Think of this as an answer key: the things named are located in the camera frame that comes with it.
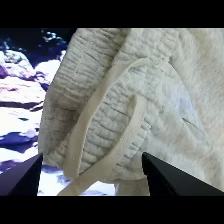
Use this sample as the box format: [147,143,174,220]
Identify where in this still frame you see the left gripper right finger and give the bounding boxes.
[141,151,224,197]

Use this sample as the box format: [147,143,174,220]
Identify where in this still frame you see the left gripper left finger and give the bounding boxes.
[0,152,44,197]

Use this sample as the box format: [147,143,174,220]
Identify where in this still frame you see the cream pants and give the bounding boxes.
[37,27,224,197]

